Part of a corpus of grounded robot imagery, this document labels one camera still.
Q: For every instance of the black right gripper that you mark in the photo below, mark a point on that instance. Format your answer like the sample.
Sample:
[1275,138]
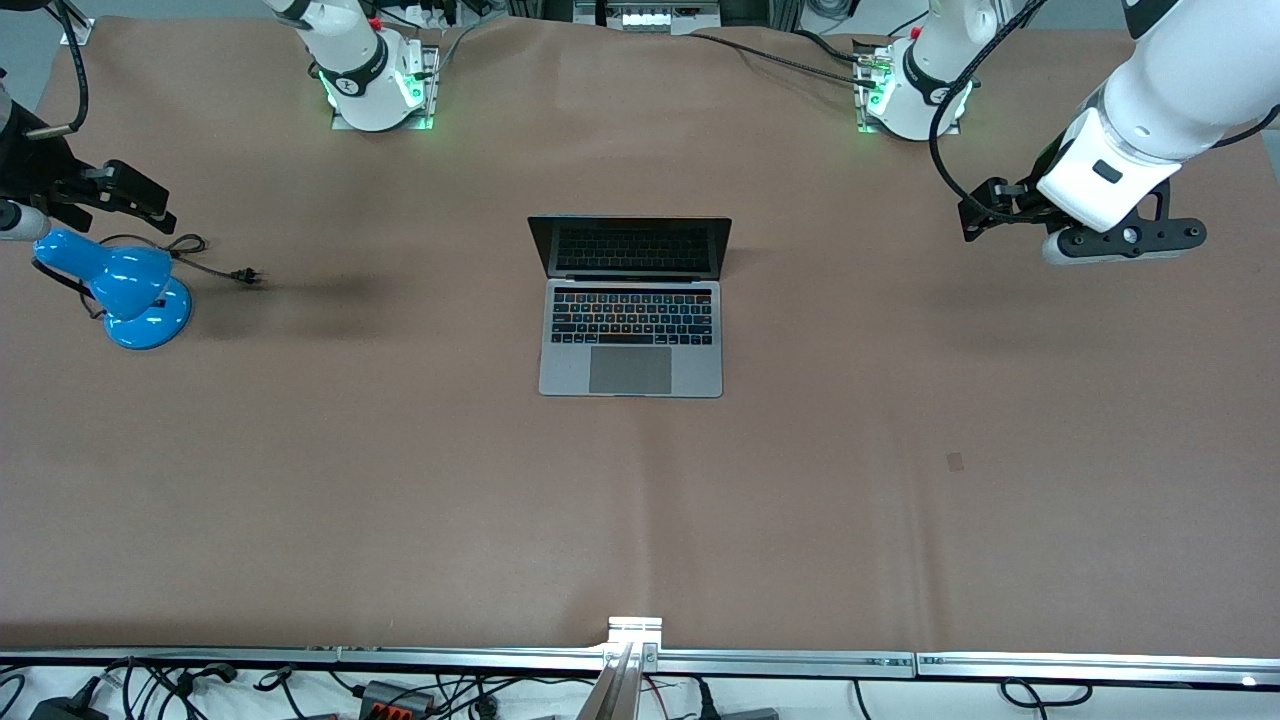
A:
[32,172]

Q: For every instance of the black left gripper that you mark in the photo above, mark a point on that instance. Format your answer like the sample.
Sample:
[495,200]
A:
[1024,197]

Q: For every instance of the grey laptop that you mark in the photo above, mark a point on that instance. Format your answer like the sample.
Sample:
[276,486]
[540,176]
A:
[631,325]

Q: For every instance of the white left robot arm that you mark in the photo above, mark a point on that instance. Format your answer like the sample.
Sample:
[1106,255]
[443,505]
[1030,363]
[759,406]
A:
[1180,70]

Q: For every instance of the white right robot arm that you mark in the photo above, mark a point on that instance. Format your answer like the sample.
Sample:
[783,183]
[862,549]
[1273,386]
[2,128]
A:
[352,50]

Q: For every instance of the blue desk lamp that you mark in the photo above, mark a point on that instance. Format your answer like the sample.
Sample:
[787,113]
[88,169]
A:
[125,290]

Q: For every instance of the silver device with white ports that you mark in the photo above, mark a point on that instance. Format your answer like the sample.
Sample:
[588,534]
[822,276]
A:
[647,14]

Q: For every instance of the black power adapter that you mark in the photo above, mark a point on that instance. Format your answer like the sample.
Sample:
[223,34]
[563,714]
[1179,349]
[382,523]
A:
[68,709]

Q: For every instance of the grey orange connector block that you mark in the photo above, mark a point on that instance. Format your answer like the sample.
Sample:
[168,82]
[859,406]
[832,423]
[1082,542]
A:
[398,697]

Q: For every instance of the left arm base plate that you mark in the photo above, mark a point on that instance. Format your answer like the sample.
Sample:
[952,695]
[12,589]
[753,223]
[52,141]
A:
[862,105]

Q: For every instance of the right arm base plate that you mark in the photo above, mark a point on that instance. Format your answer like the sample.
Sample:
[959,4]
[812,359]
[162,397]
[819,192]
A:
[428,85]

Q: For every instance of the short aluminium table rail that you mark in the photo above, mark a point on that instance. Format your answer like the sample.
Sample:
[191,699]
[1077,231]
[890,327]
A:
[1090,668]

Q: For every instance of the long aluminium table rail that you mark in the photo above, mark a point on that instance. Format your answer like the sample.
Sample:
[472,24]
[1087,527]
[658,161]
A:
[450,659]

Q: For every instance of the aluminium bracket with strut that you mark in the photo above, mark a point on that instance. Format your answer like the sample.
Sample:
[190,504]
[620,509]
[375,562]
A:
[632,660]

